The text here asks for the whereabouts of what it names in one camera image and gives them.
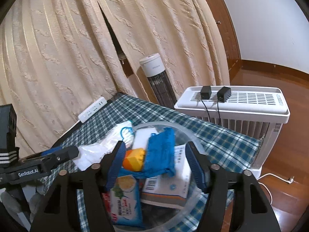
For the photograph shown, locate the white plastic packet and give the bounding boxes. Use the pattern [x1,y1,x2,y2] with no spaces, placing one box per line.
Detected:
[72,120,134,171]

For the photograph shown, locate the white medicine box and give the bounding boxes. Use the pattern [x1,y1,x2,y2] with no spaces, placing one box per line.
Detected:
[141,145,191,210]

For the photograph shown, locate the black power adapter right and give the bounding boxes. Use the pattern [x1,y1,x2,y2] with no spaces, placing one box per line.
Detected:
[217,86,232,103]

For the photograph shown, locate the white power strip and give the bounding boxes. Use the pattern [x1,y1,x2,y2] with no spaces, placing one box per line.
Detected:
[78,96,107,123]

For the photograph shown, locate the white air purifier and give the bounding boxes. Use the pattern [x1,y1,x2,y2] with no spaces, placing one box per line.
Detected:
[174,85,290,178]

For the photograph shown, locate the clear plastic bowl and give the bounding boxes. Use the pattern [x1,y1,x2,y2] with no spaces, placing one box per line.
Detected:
[114,122,201,231]

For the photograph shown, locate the grey gloved left hand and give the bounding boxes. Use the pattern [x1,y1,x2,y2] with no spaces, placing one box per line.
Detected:
[1,182,46,224]

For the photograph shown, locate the plaid blue tablecloth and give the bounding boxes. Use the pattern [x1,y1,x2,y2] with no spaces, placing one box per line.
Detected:
[41,94,262,231]

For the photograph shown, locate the orange yellow toy block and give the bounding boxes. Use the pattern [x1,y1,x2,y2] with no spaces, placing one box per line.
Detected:
[123,148,146,172]

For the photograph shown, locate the black power adapter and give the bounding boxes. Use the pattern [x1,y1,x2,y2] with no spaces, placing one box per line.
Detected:
[217,86,232,103]
[199,85,212,100]

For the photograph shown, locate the white floor cable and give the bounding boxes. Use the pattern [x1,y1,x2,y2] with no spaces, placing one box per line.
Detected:
[256,173,295,206]

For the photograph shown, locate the beige patterned curtain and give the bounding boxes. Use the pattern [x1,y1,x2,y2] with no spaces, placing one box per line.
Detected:
[1,0,230,157]

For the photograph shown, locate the black power adapter left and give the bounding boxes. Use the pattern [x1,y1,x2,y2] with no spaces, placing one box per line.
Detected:
[199,85,212,100]

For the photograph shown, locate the white tower fan heater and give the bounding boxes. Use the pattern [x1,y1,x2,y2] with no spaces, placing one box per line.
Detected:
[139,53,177,109]

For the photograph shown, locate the teal towel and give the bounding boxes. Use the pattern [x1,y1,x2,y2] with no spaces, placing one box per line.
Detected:
[135,127,175,179]

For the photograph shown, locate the white sponge block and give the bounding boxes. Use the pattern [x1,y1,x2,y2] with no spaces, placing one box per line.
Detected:
[132,127,158,150]

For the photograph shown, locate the blue white cracker packet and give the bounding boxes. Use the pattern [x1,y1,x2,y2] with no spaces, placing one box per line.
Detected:
[110,175,143,227]

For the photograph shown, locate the white power strip cable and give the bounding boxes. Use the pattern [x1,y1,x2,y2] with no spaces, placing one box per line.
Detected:
[59,120,82,138]

